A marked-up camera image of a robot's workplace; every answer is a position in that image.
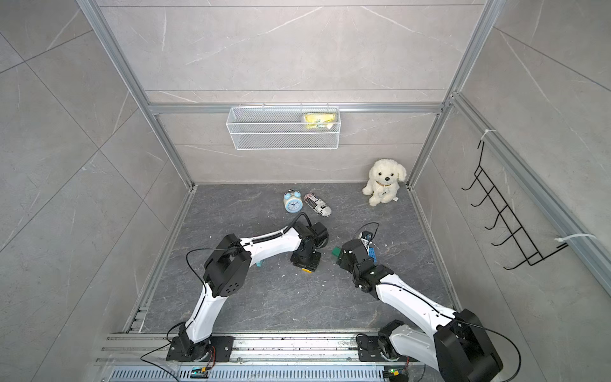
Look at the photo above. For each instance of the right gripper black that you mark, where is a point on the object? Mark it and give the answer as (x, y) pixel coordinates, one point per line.
(342, 261)

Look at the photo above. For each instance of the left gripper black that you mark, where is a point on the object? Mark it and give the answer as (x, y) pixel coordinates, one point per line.
(313, 267)

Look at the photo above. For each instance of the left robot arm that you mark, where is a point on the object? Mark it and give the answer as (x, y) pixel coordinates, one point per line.
(225, 273)

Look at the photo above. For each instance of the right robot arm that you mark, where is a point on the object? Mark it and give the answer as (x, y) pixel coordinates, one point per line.
(456, 344)

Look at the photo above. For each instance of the blue long lego brick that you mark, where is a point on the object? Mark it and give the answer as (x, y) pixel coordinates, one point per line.
(372, 254)

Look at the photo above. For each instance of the blue alarm clock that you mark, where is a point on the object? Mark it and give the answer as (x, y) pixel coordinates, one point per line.
(292, 200)

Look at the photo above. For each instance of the white plush dog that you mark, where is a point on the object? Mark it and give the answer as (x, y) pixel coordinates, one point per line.
(384, 181)

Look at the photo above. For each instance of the yellow sponge in basket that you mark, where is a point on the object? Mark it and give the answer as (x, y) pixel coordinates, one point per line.
(319, 120)

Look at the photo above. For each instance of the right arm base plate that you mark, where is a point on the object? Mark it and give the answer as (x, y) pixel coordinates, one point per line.
(370, 350)

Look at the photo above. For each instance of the white wire mesh basket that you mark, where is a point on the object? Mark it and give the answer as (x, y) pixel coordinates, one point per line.
(267, 128)

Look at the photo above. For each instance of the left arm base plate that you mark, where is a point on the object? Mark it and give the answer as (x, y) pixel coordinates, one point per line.
(215, 348)

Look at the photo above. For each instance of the black wire hook rack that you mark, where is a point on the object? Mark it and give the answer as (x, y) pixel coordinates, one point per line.
(505, 215)

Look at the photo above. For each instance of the aluminium mounting rail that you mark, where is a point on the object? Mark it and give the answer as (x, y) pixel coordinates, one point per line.
(266, 348)

